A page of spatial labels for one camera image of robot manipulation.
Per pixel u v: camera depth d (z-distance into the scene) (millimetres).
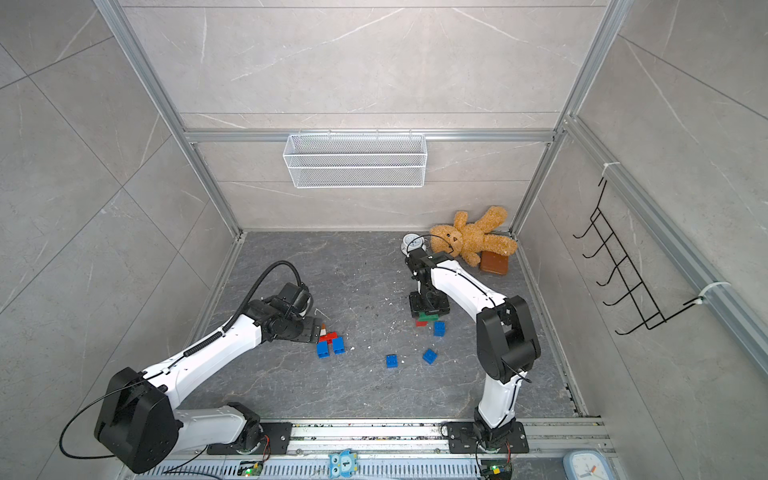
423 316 833
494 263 1068
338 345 884
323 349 872
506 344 477
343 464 686
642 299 646
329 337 888
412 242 1106
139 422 397
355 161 1009
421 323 919
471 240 1072
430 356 862
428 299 794
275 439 733
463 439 730
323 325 800
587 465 683
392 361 855
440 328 885
